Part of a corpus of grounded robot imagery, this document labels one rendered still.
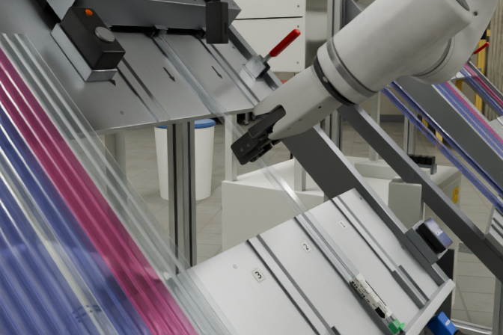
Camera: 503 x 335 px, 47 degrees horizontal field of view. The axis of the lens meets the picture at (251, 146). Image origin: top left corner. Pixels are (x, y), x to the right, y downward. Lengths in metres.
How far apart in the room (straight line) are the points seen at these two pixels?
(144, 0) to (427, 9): 0.37
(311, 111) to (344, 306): 0.23
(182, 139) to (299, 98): 0.48
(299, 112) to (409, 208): 0.49
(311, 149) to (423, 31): 0.37
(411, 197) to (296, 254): 0.46
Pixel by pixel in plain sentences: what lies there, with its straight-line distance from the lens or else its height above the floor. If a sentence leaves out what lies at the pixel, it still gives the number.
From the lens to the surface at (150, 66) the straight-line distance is 0.80.
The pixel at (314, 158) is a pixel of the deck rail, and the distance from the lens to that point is 0.95.
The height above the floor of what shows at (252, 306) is 0.81.
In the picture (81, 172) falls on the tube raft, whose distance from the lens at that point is 0.57.
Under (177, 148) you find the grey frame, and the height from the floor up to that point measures 0.88.
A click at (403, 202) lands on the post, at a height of 0.78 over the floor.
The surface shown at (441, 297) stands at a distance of 0.86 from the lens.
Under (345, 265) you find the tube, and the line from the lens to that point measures 0.74.
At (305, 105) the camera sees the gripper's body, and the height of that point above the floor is 1.00.
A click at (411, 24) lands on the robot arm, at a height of 1.09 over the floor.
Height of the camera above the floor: 1.06
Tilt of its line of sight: 9 degrees down
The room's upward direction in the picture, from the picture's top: straight up
